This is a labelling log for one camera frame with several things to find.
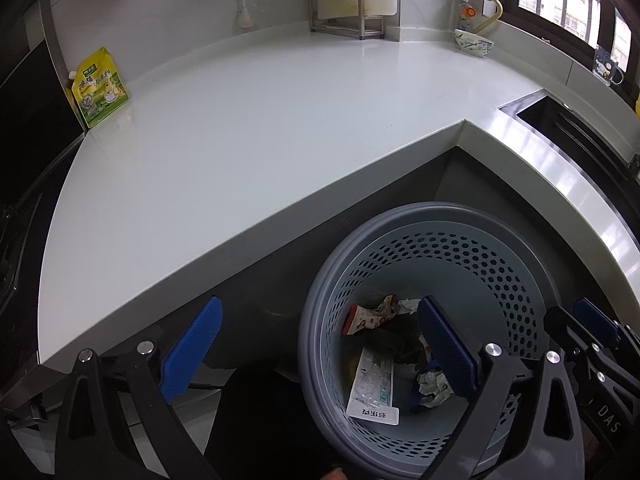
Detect clear plastic blister package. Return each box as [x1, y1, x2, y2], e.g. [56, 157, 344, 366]
[346, 346, 401, 426]

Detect steel dish rack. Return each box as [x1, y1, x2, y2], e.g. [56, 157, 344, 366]
[307, 0, 386, 41]

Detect steel sink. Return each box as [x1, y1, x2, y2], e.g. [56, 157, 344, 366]
[497, 89, 640, 196]

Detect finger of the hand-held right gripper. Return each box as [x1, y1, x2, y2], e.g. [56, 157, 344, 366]
[544, 306, 608, 378]
[573, 298, 640, 366]

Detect white patterned bowl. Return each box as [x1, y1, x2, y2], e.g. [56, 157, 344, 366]
[454, 29, 496, 57]

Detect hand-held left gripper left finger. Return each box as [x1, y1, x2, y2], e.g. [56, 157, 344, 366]
[54, 296, 224, 480]

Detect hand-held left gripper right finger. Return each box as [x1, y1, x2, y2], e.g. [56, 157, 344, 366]
[417, 296, 586, 480]

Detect blue ribbon strap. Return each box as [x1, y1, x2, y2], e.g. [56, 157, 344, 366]
[407, 375, 426, 413]

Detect yellow green refill pouch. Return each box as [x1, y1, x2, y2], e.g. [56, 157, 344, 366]
[67, 47, 129, 129]

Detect grey perforated trash bin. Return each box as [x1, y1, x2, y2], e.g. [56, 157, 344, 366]
[297, 201, 571, 480]

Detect glass mug with cartoon print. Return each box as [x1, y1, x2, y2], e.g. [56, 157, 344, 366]
[594, 46, 623, 86]

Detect black plastic bag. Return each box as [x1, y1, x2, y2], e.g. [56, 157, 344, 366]
[375, 310, 431, 366]

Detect black integrated stove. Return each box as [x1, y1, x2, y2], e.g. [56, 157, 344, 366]
[0, 0, 86, 321]

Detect person's black pants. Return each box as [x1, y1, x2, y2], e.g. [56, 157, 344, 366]
[205, 365, 346, 480]

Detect white plastic wrap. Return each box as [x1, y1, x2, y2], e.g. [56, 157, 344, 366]
[417, 369, 454, 407]

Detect orange printed snack wrapper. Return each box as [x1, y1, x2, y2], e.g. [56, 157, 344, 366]
[342, 294, 401, 337]

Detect beige gas hose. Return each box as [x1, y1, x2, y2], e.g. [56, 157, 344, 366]
[470, 0, 503, 35]

